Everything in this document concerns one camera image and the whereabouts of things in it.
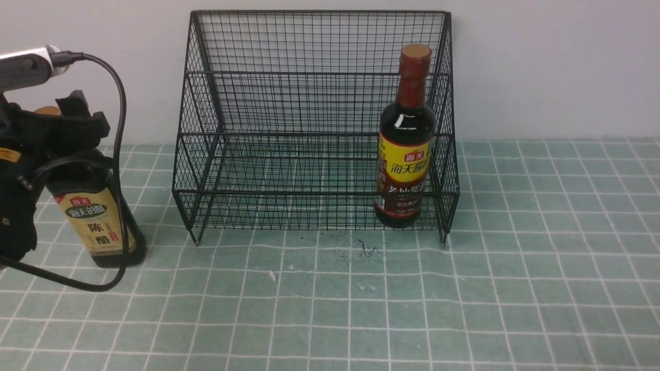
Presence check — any green checkered tablecloth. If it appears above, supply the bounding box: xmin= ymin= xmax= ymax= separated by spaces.
xmin=2 ymin=138 xmax=658 ymax=370

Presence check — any black camera cable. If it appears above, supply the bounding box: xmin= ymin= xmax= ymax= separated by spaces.
xmin=0 ymin=52 xmax=129 ymax=293

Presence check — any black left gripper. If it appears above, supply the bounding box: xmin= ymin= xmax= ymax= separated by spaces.
xmin=1 ymin=90 xmax=110 ymax=262

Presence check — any black wire mesh shelf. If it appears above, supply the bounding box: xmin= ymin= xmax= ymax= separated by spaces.
xmin=172 ymin=10 xmax=460 ymax=244

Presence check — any soy sauce bottle yellow label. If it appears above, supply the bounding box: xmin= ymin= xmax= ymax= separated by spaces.
xmin=373 ymin=44 xmax=436 ymax=228

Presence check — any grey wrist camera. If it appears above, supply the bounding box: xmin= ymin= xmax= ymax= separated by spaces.
xmin=1 ymin=45 xmax=67 ymax=93

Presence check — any vinegar bottle with beige label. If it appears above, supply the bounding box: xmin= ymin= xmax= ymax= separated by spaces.
xmin=34 ymin=106 xmax=149 ymax=268

